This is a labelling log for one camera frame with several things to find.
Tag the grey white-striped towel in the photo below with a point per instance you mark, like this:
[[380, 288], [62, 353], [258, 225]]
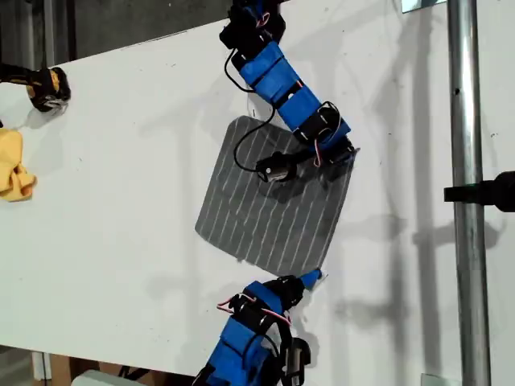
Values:
[[261, 225]]

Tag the black clamp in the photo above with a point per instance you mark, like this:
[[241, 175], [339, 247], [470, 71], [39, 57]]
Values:
[[483, 192]]

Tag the white box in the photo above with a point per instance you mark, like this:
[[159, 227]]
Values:
[[96, 380]]

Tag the brown cardboard box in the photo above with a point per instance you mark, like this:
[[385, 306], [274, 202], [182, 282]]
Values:
[[60, 370]]

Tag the yellow black power drill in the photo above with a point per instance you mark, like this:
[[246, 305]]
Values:
[[44, 86]]

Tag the yellow cloth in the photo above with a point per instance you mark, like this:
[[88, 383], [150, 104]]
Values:
[[12, 169]]

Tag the grey shelf unit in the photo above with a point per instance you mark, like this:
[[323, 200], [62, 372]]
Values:
[[38, 28]]

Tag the steel post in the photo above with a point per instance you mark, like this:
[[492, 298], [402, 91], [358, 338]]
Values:
[[466, 120]]

